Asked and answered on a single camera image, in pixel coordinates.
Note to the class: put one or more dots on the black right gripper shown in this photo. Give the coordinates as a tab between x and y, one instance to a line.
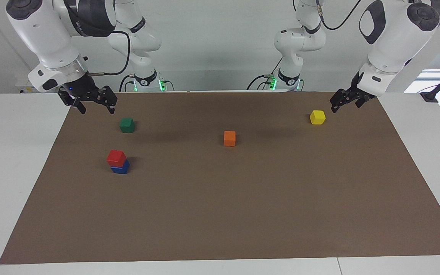
82	89

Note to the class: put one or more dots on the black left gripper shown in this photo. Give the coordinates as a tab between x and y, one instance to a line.
357	94

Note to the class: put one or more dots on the red cube block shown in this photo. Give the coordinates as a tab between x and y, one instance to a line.
115	157

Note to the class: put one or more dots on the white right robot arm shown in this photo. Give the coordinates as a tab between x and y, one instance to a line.
48	34

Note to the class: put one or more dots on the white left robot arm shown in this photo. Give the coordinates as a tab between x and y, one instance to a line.
392	46

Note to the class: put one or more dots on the yellow cube block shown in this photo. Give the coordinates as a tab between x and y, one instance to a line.
317	117

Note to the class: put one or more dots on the green cube block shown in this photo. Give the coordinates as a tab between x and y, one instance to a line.
126	125

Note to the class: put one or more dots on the blue cube block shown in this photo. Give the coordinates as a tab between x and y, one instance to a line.
120	170

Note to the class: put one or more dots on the orange cube block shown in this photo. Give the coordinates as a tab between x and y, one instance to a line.
229	139

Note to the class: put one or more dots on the brown table mat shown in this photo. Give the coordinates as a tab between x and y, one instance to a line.
220	210

